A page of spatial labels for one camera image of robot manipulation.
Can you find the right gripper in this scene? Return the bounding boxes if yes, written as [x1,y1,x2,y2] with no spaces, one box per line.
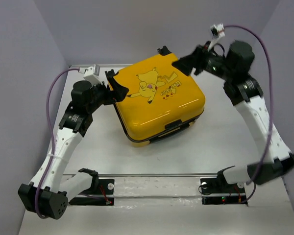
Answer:
[172,41,234,80]

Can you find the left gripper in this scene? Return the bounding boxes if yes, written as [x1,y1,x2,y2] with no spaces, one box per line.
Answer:
[88,77,130,114]

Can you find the yellow hard-shell suitcase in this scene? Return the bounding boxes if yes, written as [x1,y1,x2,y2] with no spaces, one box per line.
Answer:
[114,46,205,146]

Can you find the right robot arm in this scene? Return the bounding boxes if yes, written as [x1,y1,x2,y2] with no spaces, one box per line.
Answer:
[172,41,294,192]

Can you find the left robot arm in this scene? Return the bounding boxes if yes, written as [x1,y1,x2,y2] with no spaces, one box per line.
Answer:
[18,70,129,220]

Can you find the aluminium table rail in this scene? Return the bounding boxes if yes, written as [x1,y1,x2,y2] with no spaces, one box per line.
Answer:
[69,64,132,68]

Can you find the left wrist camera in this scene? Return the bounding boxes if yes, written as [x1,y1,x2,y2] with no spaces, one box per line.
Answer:
[83,64,100,85]

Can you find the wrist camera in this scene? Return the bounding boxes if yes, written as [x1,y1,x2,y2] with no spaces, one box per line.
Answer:
[83,64,100,85]
[208,23,225,50]

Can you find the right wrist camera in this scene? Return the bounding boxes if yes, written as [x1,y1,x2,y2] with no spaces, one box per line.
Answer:
[208,23,225,50]

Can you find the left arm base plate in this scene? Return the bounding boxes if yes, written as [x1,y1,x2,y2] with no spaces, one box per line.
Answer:
[69,178,115,206]

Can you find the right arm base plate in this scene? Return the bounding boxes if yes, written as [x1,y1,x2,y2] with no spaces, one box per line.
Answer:
[198,178,247,205]

